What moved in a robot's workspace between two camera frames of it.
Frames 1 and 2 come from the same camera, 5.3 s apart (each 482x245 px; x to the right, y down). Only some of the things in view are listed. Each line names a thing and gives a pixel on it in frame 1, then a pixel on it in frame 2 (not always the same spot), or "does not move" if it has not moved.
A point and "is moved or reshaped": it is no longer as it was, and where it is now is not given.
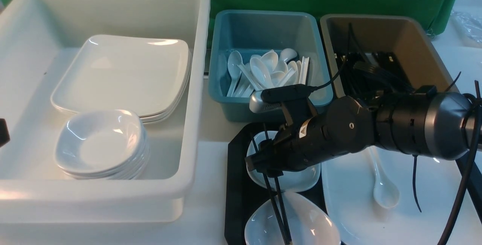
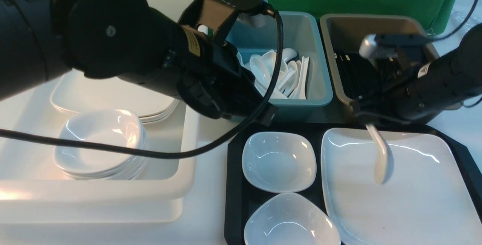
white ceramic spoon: x=386 y=193 is moved or reshaped
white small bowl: x=291 y=182 does not move
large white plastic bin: x=41 y=28 does not move
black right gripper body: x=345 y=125 to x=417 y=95
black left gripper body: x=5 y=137 to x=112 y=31
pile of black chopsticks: x=373 y=74 does not move
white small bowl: x=307 y=225 does not move
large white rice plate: x=372 y=195 does not move
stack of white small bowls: x=109 y=144 does not move
